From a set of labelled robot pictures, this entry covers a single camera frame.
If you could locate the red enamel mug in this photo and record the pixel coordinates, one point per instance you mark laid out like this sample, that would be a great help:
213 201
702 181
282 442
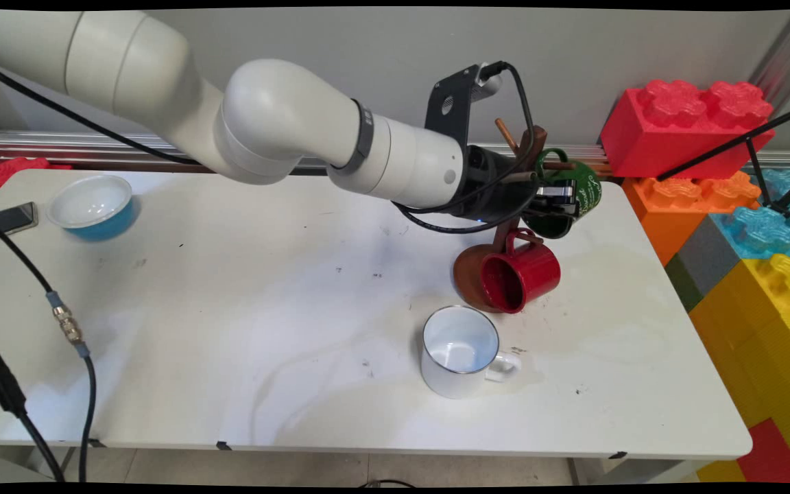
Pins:
529 274

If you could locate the big yellow toy block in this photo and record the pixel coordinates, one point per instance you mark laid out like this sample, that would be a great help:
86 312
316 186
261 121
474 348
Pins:
751 343

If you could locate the aluminium rail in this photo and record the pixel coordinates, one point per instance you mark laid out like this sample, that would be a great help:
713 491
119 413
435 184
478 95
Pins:
93 145

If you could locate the dark green toy block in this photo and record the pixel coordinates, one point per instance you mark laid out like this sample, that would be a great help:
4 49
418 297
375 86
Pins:
683 285

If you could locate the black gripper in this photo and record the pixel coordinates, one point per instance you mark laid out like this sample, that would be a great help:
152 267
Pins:
494 189

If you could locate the big blue toy block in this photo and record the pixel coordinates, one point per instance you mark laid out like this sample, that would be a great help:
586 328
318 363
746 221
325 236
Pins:
758 230

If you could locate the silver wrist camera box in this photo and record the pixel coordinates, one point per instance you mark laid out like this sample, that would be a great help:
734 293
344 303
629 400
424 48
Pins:
489 82

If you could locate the black tripod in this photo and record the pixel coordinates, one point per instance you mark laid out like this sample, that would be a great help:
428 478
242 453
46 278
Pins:
745 140

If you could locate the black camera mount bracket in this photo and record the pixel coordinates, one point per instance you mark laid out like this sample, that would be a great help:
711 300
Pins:
451 110

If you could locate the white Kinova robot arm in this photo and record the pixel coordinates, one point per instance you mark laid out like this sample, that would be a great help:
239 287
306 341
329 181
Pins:
278 123

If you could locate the flat red toy block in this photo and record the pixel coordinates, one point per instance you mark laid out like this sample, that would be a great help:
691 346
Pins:
772 456

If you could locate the big grey toy block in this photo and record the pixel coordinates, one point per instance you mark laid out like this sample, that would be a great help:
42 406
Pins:
707 257

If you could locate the low red toy block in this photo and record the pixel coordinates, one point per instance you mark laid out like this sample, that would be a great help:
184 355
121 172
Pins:
11 171

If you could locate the dark smartphone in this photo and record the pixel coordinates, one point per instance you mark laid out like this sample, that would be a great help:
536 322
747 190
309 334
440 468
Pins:
14 218

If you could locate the brown wooden mug tree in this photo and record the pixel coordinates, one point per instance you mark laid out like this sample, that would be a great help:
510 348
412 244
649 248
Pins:
505 134

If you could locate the blue bowl white inside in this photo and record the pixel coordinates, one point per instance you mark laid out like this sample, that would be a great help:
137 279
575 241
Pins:
93 206

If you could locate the big red toy block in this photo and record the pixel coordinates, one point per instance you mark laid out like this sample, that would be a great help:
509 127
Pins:
676 134

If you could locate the green enamel mug white script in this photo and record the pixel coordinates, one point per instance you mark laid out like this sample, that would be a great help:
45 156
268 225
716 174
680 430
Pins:
583 189

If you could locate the big orange toy block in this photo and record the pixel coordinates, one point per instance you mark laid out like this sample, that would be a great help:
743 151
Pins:
673 213

